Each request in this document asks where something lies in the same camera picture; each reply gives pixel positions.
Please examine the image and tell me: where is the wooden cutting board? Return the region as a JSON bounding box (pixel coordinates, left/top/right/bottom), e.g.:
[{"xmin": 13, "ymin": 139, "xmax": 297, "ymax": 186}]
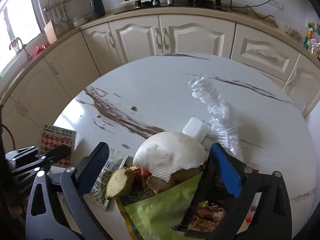
[{"xmin": 44, "ymin": 20, "xmax": 58, "ymax": 43}]

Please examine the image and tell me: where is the white barcode snack packet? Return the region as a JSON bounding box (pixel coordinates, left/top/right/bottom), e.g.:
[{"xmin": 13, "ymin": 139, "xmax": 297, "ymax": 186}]
[{"xmin": 89, "ymin": 149, "xmax": 129, "ymax": 212}]

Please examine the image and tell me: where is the steel kitchen faucet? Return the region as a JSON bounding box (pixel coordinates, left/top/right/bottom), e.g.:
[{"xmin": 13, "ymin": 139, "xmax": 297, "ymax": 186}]
[{"xmin": 9, "ymin": 37, "xmax": 33, "ymax": 61}]

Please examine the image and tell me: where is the pink white bowl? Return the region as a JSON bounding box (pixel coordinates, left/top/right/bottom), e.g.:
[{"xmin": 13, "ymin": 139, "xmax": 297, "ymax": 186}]
[{"xmin": 277, "ymin": 22, "xmax": 300, "ymax": 38}]

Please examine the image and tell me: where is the black electric kettle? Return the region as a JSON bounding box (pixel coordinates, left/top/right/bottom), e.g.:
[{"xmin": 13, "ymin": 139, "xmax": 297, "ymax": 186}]
[{"xmin": 89, "ymin": 0, "xmax": 106, "ymax": 18}]

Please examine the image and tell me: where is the white wall outlet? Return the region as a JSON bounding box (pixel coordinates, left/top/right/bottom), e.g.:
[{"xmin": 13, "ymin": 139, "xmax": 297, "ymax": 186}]
[{"xmin": 267, "ymin": 0, "xmax": 285, "ymax": 10}]

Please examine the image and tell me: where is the red checkered snack packet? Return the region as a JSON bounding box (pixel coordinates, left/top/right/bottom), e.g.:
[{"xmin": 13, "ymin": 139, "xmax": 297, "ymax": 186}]
[{"xmin": 39, "ymin": 124, "xmax": 78, "ymax": 168}]

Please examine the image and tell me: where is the wall utensil rack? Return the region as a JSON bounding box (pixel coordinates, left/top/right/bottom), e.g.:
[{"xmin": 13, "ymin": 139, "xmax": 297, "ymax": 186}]
[{"xmin": 42, "ymin": 0, "xmax": 74, "ymax": 28}]

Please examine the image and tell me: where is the black power cable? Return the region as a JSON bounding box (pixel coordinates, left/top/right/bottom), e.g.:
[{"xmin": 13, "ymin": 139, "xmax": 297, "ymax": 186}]
[{"xmin": 215, "ymin": 0, "xmax": 275, "ymax": 20}]

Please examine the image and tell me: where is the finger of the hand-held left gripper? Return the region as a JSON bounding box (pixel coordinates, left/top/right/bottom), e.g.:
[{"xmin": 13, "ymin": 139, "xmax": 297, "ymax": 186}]
[
  {"xmin": 5, "ymin": 145, "xmax": 39, "ymax": 162},
  {"xmin": 11, "ymin": 144, "xmax": 72, "ymax": 178}
]

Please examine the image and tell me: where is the light green snack wrapper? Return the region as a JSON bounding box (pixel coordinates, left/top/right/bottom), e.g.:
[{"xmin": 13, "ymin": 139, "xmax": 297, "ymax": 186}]
[{"xmin": 124, "ymin": 172, "xmax": 203, "ymax": 240}]

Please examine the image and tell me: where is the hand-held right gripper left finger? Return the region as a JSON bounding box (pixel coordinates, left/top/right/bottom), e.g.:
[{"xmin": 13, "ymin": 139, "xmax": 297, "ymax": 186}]
[{"xmin": 25, "ymin": 142, "xmax": 110, "ymax": 240}]

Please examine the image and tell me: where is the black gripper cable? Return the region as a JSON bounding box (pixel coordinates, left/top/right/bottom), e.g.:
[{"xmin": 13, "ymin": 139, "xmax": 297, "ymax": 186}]
[{"xmin": 0, "ymin": 105, "xmax": 15, "ymax": 153}]

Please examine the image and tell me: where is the yellow printed snack bag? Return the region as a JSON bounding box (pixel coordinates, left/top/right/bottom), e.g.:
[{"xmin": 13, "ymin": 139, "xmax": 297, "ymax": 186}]
[{"xmin": 116, "ymin": 167, "xmax": 150, "ymax": 240}]

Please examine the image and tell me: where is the dark brown snack packet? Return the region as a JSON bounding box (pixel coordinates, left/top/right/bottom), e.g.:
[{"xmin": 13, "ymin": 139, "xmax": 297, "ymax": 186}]
[{"xmin": 180, "ymin": 170, "xmax": 253, "ymax": 233}]

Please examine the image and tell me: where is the ginger root piece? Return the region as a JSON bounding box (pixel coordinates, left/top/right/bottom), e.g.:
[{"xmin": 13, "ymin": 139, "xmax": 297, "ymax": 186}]
[
  {"xmin": 146, "ymin": 166, "xmax": 203, "ymax": 195},
  {"xmin": 105, "ymin": 167, "xmax": 135, "ymax": 200}
]

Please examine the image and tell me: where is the small white plastic cup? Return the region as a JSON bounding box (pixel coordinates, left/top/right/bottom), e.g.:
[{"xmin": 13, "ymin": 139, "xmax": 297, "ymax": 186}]
[{"xmin": 182, "ymin": 117, "xmax": 210, "ymax": 142}]

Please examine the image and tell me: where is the red plastic basin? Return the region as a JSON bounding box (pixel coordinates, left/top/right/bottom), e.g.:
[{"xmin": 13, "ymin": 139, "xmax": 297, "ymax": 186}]
[{"xmin": 32, "ymin": 44, "xmax": 52, "ymax": 58}]

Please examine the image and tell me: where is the black gas stove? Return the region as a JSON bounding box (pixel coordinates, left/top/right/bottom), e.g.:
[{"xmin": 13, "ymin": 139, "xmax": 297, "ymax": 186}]
[{"xmin": 114, "ymin": 0, "xmax": 228, "ymax": 12}]

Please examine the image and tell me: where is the clear plastic wrap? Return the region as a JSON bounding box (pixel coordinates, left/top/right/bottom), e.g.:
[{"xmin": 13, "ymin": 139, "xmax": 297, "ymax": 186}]
[{"xmin": 187, "ymin": 76, "xmax": 242, "ymax": 155}]

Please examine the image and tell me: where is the group of condiment bottles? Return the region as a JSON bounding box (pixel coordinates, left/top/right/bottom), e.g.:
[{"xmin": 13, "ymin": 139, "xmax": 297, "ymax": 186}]
[{"xmin": 304, "ymin": 20, "xmax": 320, "ymax": 60}]

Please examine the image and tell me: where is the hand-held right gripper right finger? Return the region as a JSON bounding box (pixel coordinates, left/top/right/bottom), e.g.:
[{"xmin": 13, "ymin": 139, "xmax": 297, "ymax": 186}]
[{"xmin": 209, "ymin": 143, "xmax": 293, "ymax": 240}]

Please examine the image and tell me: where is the round white marble table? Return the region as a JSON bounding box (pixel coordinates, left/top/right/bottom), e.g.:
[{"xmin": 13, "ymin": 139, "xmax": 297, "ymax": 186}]
[{"xmin": 53, "ymin": 52, "xmax": 318, "ymax": 240}]

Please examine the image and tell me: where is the stack of white bowls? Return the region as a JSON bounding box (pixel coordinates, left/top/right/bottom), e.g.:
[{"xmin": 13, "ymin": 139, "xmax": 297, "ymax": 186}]
[{"xmin": 73, "ymin": 15, "xmax": 90, "ymax": 27}]

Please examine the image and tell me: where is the kitchen window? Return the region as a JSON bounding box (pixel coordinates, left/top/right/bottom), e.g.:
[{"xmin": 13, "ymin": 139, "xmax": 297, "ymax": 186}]
[{"xmin": 0, "ymin": 0, "xmax": 42, "ymax": 73}]

